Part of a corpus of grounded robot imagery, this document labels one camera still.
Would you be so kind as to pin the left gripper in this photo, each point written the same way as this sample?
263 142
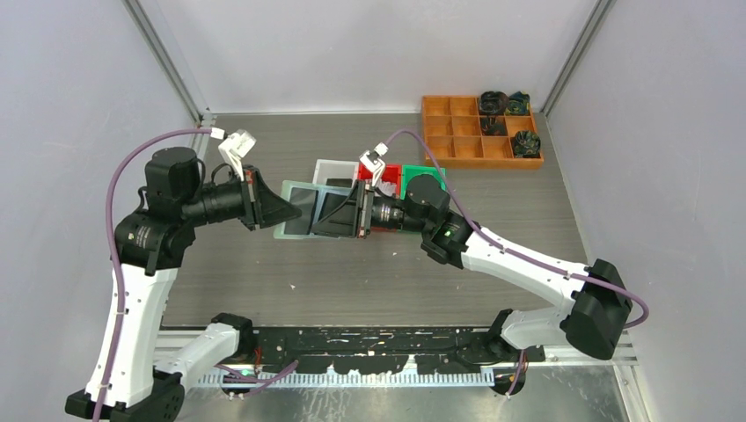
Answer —
261 207

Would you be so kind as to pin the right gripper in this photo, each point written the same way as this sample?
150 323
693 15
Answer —
354 216

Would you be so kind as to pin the black credit card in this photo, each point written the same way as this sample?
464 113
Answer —
308 200

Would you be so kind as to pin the green card holder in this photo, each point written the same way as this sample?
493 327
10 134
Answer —
330 200

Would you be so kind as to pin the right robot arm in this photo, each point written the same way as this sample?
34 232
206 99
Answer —
587 310

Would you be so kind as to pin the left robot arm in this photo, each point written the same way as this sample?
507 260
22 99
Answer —
128 383

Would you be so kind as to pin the silver cards stack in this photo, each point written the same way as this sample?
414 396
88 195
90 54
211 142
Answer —
387 189

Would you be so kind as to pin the white plastic bin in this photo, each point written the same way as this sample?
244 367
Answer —
335 173

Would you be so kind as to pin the red plastic bin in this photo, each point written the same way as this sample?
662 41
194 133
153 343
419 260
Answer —
377 201

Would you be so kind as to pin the green plastic bin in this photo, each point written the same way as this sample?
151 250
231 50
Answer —
428 173

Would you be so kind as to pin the wooden compartment tray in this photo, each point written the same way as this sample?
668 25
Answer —
451 130

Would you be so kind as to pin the dark rolled cloth middle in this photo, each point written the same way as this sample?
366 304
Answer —
493 125

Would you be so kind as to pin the dark rolled cloth top-left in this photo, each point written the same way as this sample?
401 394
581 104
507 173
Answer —
493 103

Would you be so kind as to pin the green rolled cloth bottom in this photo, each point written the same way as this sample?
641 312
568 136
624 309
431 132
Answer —
526 144

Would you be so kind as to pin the green rolled cloth top-right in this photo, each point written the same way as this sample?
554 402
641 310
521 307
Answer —
518 104

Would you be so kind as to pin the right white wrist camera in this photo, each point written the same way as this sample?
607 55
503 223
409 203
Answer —
372 161

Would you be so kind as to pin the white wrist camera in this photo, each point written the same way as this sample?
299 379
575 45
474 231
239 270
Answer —
372 161
234 147

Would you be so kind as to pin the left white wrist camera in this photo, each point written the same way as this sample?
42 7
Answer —
234 147

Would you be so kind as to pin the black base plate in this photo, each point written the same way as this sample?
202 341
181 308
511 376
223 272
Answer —
375 350

